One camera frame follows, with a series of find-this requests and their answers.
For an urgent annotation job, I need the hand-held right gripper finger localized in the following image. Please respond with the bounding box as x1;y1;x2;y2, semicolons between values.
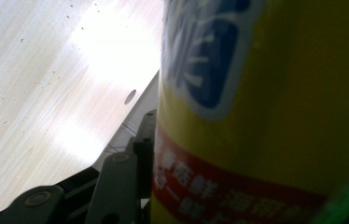
133;108;159;201

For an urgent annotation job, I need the yellow spout pouch green cap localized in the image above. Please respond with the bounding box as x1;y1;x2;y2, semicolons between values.
149;0;349;224

